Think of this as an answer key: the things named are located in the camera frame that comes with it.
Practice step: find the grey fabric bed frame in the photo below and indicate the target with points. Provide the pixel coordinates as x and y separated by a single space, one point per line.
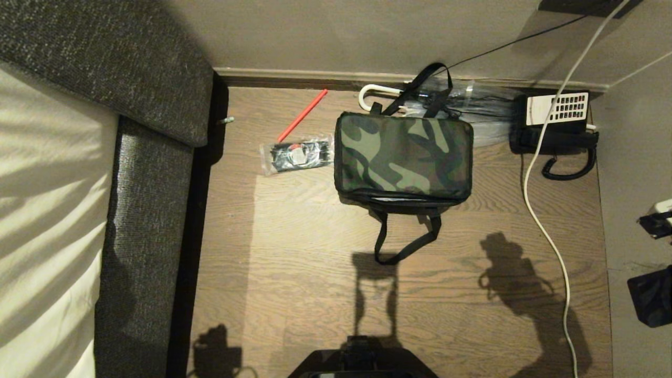
131 63

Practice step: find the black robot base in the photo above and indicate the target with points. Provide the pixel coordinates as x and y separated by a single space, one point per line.
362 362

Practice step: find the black telephone handset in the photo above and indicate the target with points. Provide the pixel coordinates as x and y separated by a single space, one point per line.
562 140

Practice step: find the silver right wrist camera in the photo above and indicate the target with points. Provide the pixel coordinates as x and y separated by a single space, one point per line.
662 207

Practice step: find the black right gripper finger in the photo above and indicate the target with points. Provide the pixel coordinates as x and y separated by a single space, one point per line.
653 287
656 313

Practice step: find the red thin stick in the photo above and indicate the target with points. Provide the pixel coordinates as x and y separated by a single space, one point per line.
303 115

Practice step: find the white mattress sheet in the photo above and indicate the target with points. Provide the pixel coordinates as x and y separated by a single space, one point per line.
42 210

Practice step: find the camouflage fabric zip bag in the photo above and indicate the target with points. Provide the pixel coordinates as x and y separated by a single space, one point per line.
401 155

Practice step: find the black wall socket plate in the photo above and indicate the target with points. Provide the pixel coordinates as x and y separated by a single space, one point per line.
577 6

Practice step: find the beige skirting board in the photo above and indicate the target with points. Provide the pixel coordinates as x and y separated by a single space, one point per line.
289 75

